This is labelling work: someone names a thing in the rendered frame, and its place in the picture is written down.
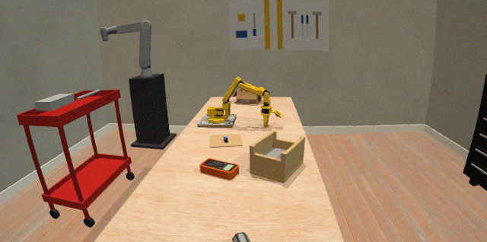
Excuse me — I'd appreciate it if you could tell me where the orange digital multimeter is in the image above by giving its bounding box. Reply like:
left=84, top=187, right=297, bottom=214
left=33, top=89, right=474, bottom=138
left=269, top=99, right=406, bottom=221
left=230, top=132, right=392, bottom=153
left=200, top=158, right=239, bottom=180

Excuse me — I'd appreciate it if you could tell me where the tan flat mat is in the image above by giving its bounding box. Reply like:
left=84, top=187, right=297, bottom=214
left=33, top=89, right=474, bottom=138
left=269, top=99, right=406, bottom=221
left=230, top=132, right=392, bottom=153
left=210, top=134, right=243, bottom=148

